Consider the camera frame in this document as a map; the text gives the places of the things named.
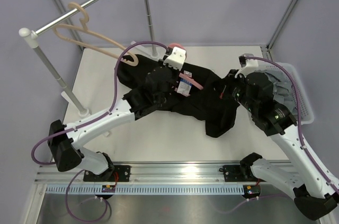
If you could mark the black shirt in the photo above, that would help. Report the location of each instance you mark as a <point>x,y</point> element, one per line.
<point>205,105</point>

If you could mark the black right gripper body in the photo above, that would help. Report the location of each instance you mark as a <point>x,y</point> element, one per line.
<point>239,92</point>

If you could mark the pink plastic hanger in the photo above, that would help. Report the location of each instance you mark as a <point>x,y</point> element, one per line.
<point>184,76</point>

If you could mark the white slotted cable duct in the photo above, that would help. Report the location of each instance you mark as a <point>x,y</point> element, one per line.
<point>129,189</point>

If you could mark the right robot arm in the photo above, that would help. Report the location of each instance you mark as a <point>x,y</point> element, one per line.
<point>315,189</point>

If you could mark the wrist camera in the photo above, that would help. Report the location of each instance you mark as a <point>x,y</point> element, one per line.
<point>248,64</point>
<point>175,57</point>

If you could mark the grey shirt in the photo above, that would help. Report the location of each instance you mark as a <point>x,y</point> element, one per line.
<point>283,91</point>

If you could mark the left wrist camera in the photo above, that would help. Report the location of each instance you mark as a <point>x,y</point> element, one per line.
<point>175,57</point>

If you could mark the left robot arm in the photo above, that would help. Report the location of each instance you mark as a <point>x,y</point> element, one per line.
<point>67,141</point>

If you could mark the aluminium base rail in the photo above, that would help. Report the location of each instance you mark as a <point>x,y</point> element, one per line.
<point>153,173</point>

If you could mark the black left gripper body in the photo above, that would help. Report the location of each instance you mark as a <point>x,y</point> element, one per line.
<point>174,76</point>

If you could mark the metal clothes rack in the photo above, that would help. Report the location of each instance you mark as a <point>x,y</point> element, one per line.
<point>74,20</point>

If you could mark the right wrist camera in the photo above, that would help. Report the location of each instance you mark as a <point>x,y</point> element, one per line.
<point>248,64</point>

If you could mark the white plastic basket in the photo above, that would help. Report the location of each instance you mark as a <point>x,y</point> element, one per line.
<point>306,111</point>

